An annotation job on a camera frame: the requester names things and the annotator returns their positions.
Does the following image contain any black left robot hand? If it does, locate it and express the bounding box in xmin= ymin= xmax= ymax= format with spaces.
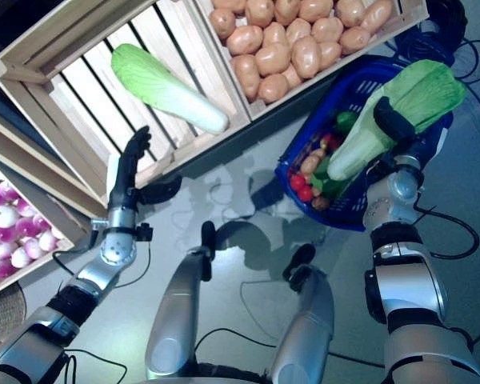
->
xmin=107 ymin=126 xmax=183 ymax=212

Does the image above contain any wooden crate with turnips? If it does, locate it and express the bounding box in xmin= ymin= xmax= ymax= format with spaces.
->
xmin=0 ymin=151 xmax=78 ymax=301

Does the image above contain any wooden display shelf rack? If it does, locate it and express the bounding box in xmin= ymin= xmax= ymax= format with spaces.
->
xmin=0 ymin=0 xmax=185 ymax=305

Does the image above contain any empty slatted wooden crate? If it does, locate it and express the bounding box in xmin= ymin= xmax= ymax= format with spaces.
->
xmin=0 ymin=0 xmax=252 ymax=209

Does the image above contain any dark robot torso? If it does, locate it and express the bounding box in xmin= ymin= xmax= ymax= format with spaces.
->
xmin=142 ymin=362 xmax=293 ymax=384

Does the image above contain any small green bell pepper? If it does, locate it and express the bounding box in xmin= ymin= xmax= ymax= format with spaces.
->
xmin=335 ymin=111 xmax=360 ymax=131

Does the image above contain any napa cabbage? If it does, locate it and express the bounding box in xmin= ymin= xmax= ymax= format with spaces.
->
xmin=110 ymin=42 xmax=230 ymax=135
xmin=326 ymin=58 xmax=468 ymax=181

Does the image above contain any tan sweet potato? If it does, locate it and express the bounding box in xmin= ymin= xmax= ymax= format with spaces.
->
xmin=299 ymin=154 xmax=325 ymax=174

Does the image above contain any blue plastic shopping basket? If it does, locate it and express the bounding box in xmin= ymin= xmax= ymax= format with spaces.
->
xmin=274 ymin=54 xmax=455 ymax=233

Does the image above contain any coiled black cable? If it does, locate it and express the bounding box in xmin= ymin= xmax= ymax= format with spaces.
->
xmin=399 ymin=0 xmax=471 ymax=65

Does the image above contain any wooden crate with potatoes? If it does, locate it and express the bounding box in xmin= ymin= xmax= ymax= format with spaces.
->
xmin=194 ymin=0 xmax=431 ymax=121

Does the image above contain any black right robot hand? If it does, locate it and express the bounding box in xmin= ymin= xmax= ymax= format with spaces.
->
xmin=366 ymin=97 xmax=418 ymax=174

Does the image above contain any silver left robot leg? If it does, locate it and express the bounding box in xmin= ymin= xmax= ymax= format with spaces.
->
xmin=146 ymin=222 xmax=217 ymax=381

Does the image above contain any red pepper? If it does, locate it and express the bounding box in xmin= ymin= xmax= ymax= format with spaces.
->
xmin=321 ymin=134 xmax=343 ymax=152

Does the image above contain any dark green leafy vegetable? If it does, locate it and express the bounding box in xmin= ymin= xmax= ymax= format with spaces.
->
xmin=310 ymin=158 xmax=353 ymax=199

